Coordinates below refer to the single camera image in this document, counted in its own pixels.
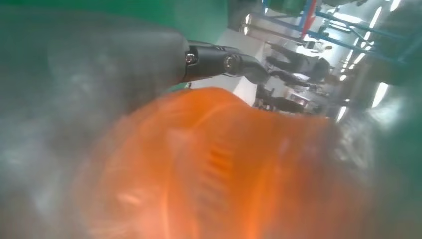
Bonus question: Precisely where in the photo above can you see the green table mat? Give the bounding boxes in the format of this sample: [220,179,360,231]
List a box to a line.
[0,0,229,45]

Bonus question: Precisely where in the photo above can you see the person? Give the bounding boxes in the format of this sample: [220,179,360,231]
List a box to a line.
[265,43,333,83]

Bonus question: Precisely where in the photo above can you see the blue steel rack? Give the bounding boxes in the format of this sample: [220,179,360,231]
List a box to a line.
[262,0,422,68]

